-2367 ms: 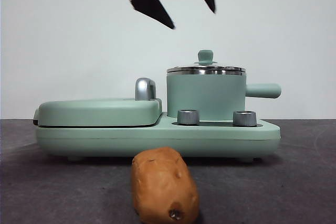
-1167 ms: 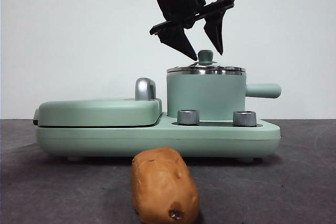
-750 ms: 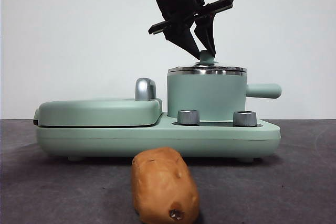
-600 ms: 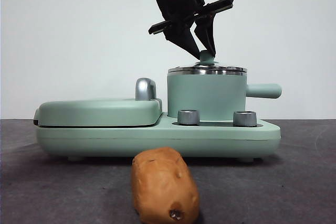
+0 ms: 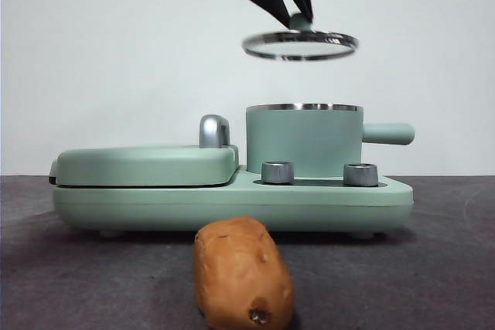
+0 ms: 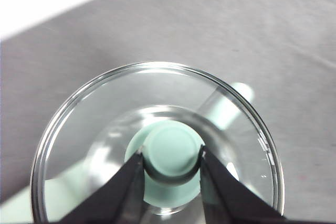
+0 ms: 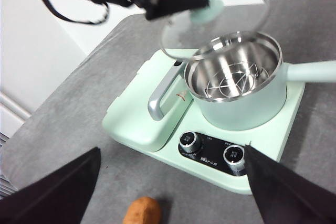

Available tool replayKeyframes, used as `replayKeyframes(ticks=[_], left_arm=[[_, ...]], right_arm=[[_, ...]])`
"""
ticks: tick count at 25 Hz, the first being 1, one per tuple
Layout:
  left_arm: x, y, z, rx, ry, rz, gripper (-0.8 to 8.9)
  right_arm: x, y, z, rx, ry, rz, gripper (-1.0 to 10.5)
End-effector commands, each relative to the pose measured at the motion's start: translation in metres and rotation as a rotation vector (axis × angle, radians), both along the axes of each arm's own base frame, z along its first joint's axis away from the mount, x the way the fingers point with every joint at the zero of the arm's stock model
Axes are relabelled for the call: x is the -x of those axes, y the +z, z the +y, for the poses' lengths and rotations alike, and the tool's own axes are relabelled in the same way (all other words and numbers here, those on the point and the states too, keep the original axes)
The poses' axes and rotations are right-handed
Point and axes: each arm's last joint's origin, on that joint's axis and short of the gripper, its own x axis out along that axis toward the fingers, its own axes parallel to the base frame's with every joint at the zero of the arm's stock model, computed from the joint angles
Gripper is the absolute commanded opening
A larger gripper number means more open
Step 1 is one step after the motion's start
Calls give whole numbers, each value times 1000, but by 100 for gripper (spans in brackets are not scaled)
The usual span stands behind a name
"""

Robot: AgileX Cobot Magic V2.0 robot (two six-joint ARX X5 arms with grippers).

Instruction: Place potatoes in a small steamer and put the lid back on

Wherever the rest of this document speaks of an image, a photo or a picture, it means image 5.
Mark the green hinged griddle cover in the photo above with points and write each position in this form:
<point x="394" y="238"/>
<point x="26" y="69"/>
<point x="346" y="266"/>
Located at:
<point x="143" y="165"/>

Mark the green breakfast maker base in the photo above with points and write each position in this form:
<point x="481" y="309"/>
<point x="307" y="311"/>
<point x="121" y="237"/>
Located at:
<point x="232" y="206"/>

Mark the silver control knob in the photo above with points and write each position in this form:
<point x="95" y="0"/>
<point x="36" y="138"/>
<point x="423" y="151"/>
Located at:
<point x="277" y="172"/>
<point x="360" y="174"/>

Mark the glass lid with green knob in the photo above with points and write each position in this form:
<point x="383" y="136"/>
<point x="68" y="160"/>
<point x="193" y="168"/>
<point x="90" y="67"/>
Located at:
<point x="299" y="22"/>

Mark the brown potato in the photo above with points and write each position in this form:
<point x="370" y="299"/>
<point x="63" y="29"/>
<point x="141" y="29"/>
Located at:
<point x="239" y="268"/>

